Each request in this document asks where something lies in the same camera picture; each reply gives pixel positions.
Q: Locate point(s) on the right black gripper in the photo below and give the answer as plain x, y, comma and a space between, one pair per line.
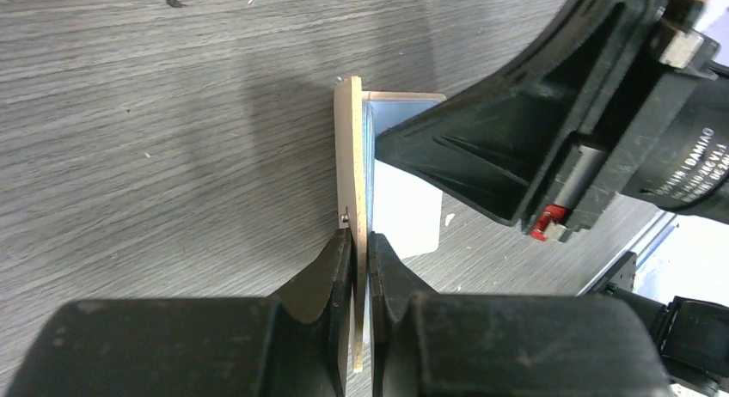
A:
686, 172

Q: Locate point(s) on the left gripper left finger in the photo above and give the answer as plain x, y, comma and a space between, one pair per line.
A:
293, 342

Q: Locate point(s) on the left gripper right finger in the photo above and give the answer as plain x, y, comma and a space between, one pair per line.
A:
430, 344

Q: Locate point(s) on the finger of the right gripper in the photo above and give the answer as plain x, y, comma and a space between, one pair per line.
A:
550, 139

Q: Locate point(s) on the beige leather card holder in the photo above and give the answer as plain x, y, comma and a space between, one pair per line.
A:
359, 116

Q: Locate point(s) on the thin white credit card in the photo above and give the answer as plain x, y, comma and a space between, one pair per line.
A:
407, 210

